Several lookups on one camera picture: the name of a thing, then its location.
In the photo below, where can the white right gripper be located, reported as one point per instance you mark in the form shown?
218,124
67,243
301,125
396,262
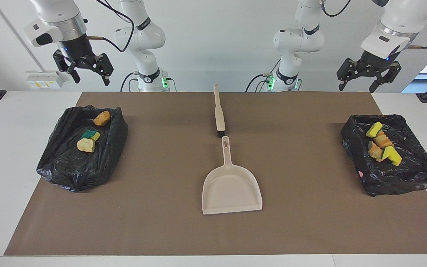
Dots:
78,52

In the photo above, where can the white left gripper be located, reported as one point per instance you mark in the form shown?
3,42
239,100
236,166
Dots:
374,63

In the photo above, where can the orange brown sponge chunk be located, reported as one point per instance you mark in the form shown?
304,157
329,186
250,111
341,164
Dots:
102,118

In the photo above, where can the notched yellow sponge piece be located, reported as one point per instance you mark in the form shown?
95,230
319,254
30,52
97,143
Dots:
89,134

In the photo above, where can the rounded beige sponge chunk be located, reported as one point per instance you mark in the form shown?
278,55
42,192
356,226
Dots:
86,145

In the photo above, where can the beige hand brush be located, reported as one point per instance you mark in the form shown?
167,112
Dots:
219,116

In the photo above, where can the beige plastic dustpan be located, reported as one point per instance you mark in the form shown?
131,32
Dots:
232,189

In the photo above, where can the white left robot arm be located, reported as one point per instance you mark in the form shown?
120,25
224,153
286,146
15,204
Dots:
298,40

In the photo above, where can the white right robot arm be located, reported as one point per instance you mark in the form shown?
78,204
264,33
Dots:
143,37

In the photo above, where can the black bagged bin pink mark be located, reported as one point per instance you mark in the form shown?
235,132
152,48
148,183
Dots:
391,178

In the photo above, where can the brown table mat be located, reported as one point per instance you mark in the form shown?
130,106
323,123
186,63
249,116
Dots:
213,230

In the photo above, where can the white wall socket box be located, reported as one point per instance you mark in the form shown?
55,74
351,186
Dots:
45,79

